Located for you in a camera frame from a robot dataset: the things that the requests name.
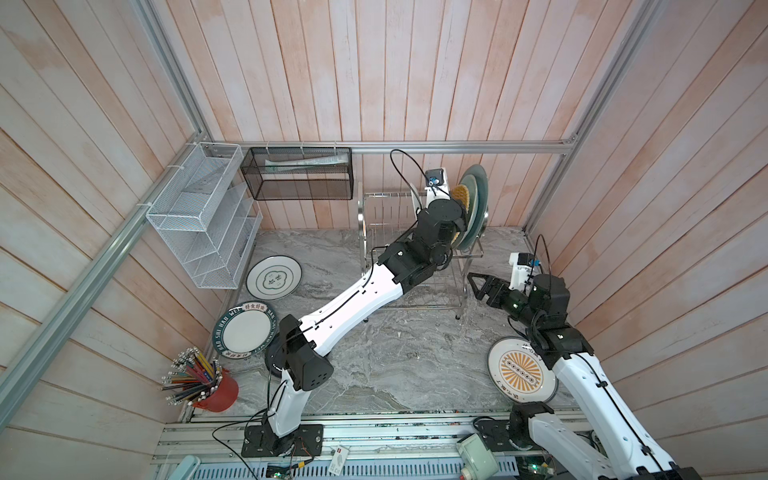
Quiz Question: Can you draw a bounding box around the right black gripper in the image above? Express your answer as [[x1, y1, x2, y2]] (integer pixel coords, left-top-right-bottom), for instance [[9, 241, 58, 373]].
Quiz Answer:
[[468, 271, 539, 331]]

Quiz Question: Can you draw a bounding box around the orange sunburst plate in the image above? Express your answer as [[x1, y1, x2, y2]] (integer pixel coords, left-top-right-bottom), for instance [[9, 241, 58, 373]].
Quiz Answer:
[[487, 337, 559, 403]]

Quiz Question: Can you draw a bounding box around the yellow woven plate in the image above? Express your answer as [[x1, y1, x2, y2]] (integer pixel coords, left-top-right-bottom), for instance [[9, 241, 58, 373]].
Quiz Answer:
[[450, 184, 470, 248]]

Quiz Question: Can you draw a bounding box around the light teal flower plate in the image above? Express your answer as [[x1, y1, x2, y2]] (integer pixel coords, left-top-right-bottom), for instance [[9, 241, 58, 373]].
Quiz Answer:
[[458, 174, 479, 250]]

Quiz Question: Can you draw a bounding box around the grey green plate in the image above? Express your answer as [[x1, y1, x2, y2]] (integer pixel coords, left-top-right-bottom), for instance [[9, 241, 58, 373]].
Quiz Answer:
[[462, 164, 489, 251]]

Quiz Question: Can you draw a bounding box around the white plate black clover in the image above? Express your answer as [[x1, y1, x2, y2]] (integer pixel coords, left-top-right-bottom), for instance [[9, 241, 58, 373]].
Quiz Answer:
[[245, 255, 302, 300]]

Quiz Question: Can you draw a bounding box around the green rim lettered plate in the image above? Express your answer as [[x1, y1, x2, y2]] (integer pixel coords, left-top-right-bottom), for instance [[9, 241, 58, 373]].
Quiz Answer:
[[212, 301, 278, 359]]

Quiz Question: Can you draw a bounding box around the dark navy plate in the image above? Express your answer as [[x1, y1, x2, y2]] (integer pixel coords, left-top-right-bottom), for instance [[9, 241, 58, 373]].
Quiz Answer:
[[264, 334, 286, 378]]

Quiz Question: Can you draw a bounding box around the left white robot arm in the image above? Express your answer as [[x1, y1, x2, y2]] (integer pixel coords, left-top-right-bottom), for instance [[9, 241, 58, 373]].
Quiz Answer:
[[267, 197, 467, 439]]

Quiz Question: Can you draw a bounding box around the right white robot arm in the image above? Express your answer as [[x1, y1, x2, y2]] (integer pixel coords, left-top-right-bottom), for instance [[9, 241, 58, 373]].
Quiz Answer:
[[468, 272, 699, 479]]

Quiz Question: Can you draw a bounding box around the white green device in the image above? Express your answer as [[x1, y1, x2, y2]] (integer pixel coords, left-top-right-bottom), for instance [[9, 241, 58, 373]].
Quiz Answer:
[[456, 434, 499, 480]]

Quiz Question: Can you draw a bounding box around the red pencil holder cup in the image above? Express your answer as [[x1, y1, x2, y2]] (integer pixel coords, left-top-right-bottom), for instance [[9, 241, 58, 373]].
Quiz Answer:
[[161, 347, 239, 413]]

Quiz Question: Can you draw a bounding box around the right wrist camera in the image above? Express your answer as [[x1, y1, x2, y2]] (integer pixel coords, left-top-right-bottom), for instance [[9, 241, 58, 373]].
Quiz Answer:
[[509, 252, 541, 293]]

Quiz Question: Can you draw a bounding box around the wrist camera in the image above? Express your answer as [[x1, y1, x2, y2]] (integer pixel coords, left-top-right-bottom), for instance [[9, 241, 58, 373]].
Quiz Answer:
[[509, 252, 541, 293], [425, 167, 450, 206]]

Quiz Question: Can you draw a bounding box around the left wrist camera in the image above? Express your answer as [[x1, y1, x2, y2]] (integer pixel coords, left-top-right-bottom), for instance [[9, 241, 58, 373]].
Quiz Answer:
[[425, 167, 450, 206]]

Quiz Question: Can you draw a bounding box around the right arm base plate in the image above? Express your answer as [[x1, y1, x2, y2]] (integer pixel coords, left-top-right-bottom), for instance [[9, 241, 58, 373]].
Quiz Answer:
[[472, 416, 533, 452]]

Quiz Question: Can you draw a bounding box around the black mesh wall basket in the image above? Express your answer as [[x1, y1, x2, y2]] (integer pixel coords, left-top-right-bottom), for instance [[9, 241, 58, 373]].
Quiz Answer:
[[240, 146, 354, 201]]

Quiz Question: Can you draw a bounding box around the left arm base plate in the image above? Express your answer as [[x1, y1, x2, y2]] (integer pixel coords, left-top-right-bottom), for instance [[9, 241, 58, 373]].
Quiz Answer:
[[241, 424, 324, 458]]

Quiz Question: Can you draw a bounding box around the white wire wall shelf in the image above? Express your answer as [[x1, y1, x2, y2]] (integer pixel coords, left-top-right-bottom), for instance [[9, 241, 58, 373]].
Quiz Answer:
[[147, 142, 263, 290]]

